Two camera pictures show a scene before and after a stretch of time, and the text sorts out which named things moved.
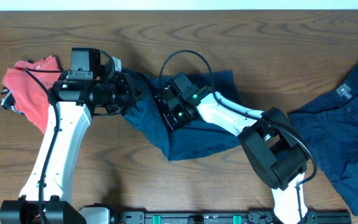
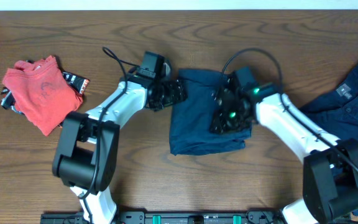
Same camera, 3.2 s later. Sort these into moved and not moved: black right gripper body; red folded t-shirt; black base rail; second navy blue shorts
Moved: black right gripper body
Not moved: black base rail; red folded t-shirt; second navy blue shorts
